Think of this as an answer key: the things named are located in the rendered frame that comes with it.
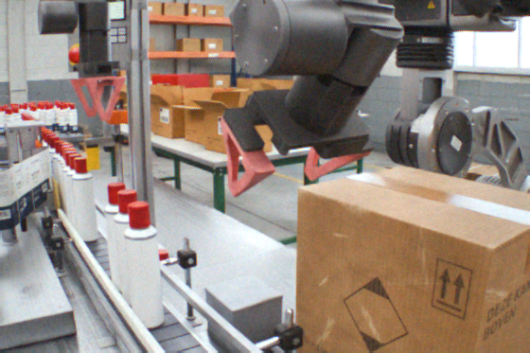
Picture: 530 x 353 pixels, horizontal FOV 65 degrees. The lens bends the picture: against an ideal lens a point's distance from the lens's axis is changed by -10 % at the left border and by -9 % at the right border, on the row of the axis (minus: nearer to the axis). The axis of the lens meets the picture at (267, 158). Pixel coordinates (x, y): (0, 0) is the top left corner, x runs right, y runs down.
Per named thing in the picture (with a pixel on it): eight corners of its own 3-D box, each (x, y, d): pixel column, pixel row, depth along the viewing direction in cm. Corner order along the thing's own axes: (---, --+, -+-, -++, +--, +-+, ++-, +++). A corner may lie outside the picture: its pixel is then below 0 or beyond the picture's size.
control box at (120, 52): (82, 72, 114) (81, -1, 110) (144, 69, 114) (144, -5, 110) (66, 73, 104) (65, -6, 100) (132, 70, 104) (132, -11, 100)
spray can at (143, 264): (129, 319, 73) (116, 202, 69) (157, 311, 76) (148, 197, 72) (139, 333, 68) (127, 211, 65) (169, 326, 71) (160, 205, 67)
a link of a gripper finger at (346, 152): (256, 159, 49) (291, 92, 43) (308, 150, 53) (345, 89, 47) (288, 210, 45) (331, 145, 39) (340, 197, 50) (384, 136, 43)
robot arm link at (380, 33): (424, 29, 33) (380, -11, 36) (363, 22, 29) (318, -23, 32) (379, 96, 38) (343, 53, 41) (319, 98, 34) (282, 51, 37)
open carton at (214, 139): (188, 150, 286) (186, 91, 279) (252, 142, 319) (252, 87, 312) (224, 160, 258) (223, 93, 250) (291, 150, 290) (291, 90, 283)
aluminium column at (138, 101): (135, 249, 116) (125, -18, 103) (151, 245, 119) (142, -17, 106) (141, 255, 112) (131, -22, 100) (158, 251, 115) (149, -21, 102)
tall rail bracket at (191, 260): (159, 323, 81) (151, 240, 78) (194, 313, 85) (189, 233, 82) (166, 331, 78) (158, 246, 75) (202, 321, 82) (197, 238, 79)
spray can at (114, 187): (109, 285, 85) (98, 183, 81) (134, 279, 88) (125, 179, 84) (116, 296, 80) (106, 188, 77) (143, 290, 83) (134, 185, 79)
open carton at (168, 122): (140, 134, 356) (138, 87, 349) (189, 130, 383) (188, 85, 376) (161, 141, 326) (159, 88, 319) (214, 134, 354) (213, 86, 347)
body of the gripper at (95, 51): (84, 73, 72) (83, 28, 71) (72, 74, 80) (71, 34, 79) (121, 71, 76) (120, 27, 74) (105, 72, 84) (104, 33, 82)
